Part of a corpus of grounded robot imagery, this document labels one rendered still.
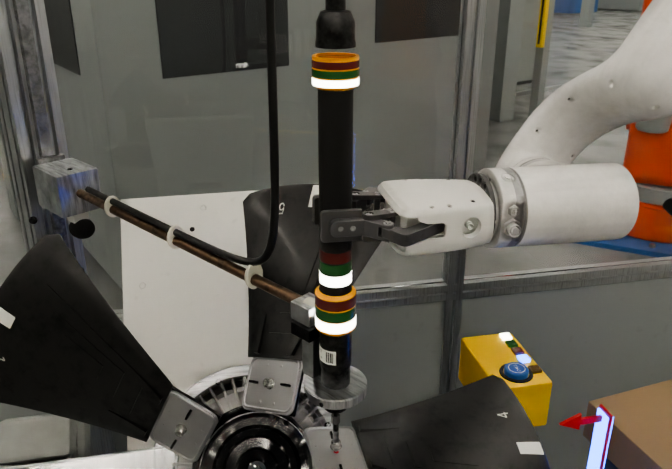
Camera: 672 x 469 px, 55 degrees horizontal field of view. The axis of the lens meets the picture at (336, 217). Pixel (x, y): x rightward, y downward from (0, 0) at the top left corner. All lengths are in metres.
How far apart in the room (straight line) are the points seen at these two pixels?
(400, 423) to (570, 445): 1.23
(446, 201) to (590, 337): 1.24
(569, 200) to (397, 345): 0.99
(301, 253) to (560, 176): 0.32
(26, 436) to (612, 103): 0.81
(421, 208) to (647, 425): 0.73
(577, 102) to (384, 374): 1.04
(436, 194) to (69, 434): 0.58
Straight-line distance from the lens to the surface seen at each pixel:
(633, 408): 1.27
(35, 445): 0.97
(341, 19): 0.59
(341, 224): 0.62
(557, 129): 0.79
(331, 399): 0.72
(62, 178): 1.12
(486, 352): 1.21
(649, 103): 0.72
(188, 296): 1.04
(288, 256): 0.83
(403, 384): 1.69
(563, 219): 0.69
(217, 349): 1.02
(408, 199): 0.64
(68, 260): 0.78
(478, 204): 0.65
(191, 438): 0.81
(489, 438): 0.87
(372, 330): 1.58
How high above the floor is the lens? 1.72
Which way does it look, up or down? 22 degrees down
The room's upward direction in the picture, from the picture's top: straight up
